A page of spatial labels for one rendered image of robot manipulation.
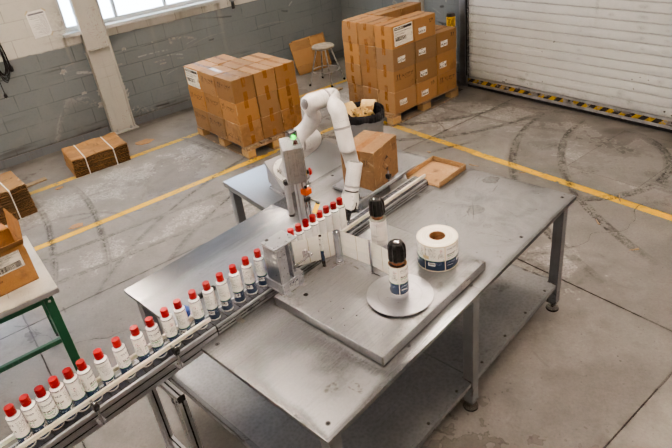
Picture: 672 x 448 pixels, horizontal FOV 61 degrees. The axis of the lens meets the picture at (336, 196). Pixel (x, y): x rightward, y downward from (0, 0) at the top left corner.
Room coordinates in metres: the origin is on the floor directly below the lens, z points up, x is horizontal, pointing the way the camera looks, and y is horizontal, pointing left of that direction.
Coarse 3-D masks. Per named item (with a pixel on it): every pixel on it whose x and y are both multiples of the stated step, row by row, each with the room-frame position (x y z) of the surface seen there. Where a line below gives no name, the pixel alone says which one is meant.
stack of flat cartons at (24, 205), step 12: (0, 180) 5.35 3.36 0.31; (12, 180) 5.31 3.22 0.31; (0, 192) 5.05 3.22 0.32; (12, 192) 5.08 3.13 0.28; (24, 192) 5.14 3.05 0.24; (0, 204) 4.99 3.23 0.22; (12, 204) 5.05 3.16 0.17; (24, 204) 5.11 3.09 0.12; (0, 216) 4.96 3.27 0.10; (24, 216) 5.08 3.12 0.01
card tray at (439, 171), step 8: (432, 160) 3.48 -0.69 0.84; (440, 160) 3.44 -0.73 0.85; (448, 160) 3.40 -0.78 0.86; (416, 168) 3.36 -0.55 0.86; (424, 168) 3.39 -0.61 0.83; (432, 168) 3.37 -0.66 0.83; (440, 168) 3.36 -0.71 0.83; (448, 168) 3.34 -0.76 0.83; (456, 168) 3.33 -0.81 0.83; (464, 168) 3.29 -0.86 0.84; (408, 176) 3.30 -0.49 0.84; (432, 176) 3.26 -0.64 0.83; (440, 176) 3.24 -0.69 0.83; (448, 176) 3.17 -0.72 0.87; (432, 184) 3.15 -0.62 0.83; (440, 184) 3.10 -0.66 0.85
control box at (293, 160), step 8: (296, 136) 2.67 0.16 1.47; (280, 144) 2.60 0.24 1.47; (288, 144) 2.58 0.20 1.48; (288, 152) 2.51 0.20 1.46; (296, 152) 2.52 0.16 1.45; (288, 160) 2.51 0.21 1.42; (296, 160) 2.52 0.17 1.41; (304, 160) 2.53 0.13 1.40; (288, 168) 2.51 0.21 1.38; (296, 168) 2.52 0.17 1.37; (304, 168) 2.52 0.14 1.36; (288, 176) 2.51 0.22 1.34; (296, 176) 2.51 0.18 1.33; (304, 176) 2.52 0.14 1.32; (288, 184) 2.51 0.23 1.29
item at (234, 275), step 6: (234, 264) 2.18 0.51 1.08; (234, 270) 2.16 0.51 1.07; (234, 276) 2.15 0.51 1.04; (234, 282) 2.15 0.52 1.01; (240, 282) 2.16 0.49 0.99; (234, 288) 2.15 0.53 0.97; (240, 288) 2.15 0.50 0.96; (234, 294) 2.15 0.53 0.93; (240, 294) 2.15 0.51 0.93; (240, 300) 2.15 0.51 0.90
